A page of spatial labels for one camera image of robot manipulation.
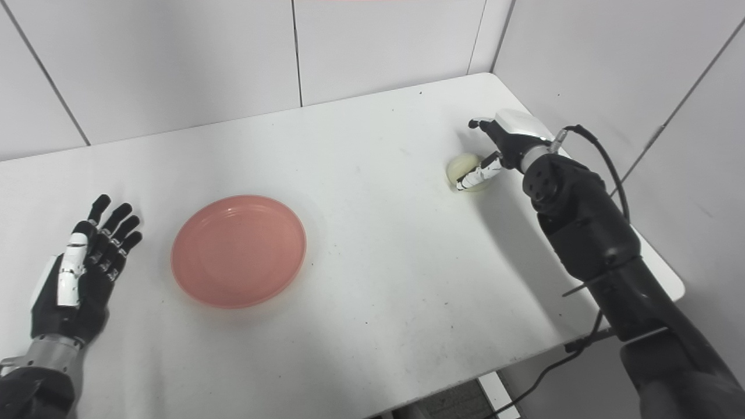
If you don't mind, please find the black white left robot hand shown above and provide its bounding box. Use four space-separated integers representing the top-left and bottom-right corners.
30 194 144 348

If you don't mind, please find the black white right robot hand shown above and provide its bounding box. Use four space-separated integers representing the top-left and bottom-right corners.
455 108 554 192

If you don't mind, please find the cream steamed bun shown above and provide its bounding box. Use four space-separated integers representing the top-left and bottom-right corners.
446 152 496 194

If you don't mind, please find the pink round plate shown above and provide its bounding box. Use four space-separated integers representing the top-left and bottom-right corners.
171 194 307 309

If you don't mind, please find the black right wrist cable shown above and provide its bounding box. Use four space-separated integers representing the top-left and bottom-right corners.
482 123 633 419

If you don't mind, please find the white table support frame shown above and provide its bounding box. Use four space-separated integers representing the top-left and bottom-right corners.
476 371 522 419

